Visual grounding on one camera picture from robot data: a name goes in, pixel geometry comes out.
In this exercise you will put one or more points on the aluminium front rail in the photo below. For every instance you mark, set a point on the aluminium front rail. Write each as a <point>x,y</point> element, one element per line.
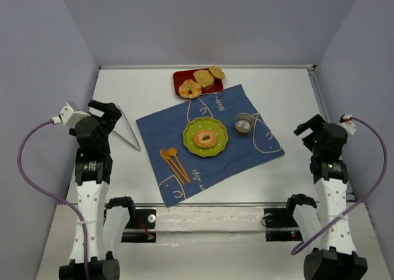
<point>214,204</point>

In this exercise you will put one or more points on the metal cup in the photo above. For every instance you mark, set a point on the metal cup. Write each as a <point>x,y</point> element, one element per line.
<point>243,124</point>

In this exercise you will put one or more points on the seeded bread roll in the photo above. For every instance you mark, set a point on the seeded bread roll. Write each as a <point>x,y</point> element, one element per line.
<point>217,72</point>

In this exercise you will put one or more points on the blue fish placemat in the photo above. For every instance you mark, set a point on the blue fish placemat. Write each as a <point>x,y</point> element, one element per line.
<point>163,130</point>

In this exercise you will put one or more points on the orange wooden spoon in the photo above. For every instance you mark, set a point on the orange wooden spoon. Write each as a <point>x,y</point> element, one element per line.
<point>172,152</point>

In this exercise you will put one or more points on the small orange bagel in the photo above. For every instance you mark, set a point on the small orange bagel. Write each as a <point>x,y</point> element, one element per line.
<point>205,139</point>

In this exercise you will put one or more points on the large glazed bagel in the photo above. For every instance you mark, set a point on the large glazed bagel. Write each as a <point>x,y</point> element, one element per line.
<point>190,89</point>

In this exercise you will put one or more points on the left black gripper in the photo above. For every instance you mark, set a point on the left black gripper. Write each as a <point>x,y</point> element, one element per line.
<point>108,111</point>

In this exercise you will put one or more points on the green dotted plate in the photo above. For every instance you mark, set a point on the green dotted plate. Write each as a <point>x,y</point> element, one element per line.
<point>205,123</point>

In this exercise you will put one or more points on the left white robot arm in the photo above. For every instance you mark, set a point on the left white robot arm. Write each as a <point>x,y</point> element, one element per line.
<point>101,222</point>

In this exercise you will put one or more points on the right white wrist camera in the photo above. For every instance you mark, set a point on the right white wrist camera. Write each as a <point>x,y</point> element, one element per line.
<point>346,122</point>

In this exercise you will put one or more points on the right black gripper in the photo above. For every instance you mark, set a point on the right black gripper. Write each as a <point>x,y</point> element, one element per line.
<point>312,126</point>

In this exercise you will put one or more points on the brown bread slice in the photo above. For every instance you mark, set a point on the brown bread slice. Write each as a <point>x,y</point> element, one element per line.
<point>204,79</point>

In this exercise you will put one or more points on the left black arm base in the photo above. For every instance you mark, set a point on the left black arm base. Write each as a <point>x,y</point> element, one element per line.
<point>142,228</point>

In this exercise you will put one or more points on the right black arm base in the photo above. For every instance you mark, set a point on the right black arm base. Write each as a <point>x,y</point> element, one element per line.
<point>279,227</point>

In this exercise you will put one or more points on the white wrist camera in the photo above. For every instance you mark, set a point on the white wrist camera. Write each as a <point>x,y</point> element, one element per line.
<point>69,115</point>
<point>346,122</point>

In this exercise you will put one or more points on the metal tongs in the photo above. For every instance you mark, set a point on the metal tongs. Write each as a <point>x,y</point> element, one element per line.
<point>135,145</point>

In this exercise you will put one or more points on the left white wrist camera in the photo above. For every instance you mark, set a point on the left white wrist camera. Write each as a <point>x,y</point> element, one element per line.
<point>69,115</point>

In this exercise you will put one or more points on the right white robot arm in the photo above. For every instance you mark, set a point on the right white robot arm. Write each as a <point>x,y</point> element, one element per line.
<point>324,227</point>

